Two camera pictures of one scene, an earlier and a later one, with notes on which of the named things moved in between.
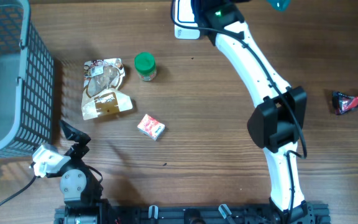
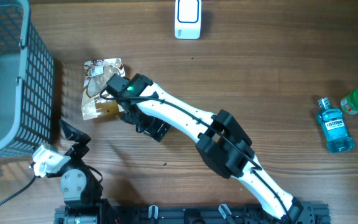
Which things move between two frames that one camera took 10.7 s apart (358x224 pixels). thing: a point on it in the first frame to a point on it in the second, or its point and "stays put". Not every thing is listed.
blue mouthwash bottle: (280, 5) to (332, 121)
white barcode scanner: (184, 15) stays put
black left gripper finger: (72, 134) stays put
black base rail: (307, 213) stays put
